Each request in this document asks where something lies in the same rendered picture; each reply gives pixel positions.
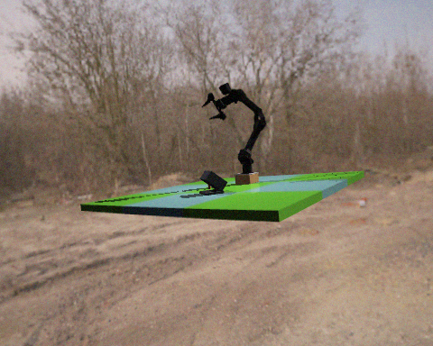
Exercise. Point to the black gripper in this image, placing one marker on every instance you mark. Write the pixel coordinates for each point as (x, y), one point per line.
(210, 97)

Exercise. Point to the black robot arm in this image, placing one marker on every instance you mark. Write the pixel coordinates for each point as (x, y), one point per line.
(244, 155)

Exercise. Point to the grey sloped panel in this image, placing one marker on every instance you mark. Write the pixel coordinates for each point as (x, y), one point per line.
(214, 181)

